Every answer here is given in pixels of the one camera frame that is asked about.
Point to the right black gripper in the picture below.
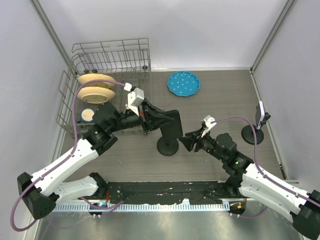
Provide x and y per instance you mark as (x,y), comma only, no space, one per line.
(192,138)

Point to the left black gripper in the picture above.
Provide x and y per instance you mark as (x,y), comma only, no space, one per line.
(149,118)

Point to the black phone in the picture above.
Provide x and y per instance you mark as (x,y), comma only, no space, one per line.
(173,129)

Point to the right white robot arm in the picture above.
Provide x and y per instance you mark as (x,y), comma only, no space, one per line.
(298,206)

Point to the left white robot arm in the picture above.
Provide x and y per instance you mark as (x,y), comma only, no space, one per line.
(43,190)

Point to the blue dotted plate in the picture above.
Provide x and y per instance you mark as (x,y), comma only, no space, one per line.
(183,83)

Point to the lower beige plate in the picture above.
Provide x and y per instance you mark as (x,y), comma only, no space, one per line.
(95,95)

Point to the blue mug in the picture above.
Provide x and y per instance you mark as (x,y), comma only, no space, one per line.
(86,116)

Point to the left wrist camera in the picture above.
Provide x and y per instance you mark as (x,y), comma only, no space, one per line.
(135,99)

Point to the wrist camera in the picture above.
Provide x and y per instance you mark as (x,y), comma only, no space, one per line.
(207,124)
(135,99)

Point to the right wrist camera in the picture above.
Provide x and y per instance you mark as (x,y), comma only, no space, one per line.
(207,124)

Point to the grey wire dish rack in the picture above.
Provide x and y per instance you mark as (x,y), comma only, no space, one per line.
(126,60)

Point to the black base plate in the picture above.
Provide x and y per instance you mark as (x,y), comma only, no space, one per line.
(165,192)

